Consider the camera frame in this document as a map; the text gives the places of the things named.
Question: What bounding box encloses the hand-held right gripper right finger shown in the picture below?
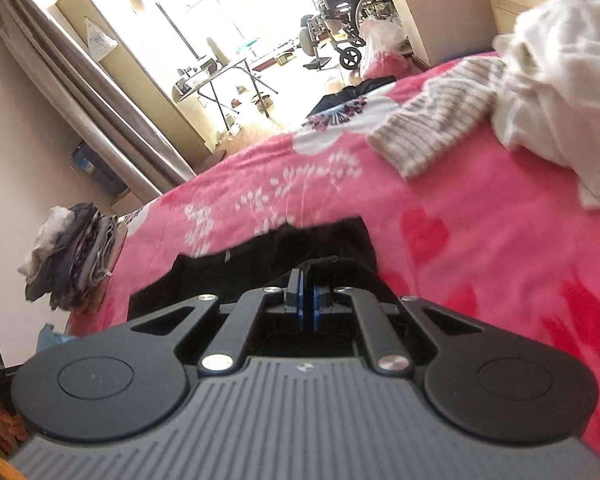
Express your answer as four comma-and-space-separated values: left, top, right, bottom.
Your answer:
306, 282, 487, 377

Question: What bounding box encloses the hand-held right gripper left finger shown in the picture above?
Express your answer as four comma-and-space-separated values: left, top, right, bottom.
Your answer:
129, 269, 306, 376

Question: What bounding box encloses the black t-shirt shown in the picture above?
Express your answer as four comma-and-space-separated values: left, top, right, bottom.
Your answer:
127, 215, 398, 362

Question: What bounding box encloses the stack of folded clothes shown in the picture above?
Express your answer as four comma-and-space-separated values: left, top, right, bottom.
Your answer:
18, 202, 124, 312

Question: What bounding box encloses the person's left hand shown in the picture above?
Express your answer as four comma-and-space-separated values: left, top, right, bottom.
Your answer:
0, 401, 30, 444

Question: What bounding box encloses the light blue folded garment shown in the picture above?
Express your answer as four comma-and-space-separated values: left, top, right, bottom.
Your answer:
35, 322, 79, 357

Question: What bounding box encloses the pink floral blanket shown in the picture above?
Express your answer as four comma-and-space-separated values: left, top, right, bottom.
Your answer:
62, 50, 600, 467

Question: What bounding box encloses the blue box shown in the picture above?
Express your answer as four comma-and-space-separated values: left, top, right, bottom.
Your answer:
70, 141, 132, 197

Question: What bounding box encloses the dark cloth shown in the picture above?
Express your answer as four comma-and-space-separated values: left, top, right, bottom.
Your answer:
307, 76, 399, 119

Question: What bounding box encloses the grey checked knit sweater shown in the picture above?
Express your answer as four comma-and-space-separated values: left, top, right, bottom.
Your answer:
367, 55, 507, 182

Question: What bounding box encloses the folding table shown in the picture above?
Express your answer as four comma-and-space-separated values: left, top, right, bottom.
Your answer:
171, 52, 282, 122

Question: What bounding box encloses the clear plastic bag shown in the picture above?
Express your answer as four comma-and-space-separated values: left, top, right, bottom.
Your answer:
357, 14, 412, 69

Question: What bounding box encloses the beige wardrobe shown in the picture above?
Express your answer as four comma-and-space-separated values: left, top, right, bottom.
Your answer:
55, 0, 222, 154

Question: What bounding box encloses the wheelchair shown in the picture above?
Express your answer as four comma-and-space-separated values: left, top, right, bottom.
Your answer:
299, 0, 389, 72

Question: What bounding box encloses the grey curtain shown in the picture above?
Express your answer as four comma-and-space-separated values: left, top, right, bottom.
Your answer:
0, 0, 199, 204

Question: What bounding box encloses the white crumpled garment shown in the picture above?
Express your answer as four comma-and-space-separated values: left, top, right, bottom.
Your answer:
492, 0, 600, 212

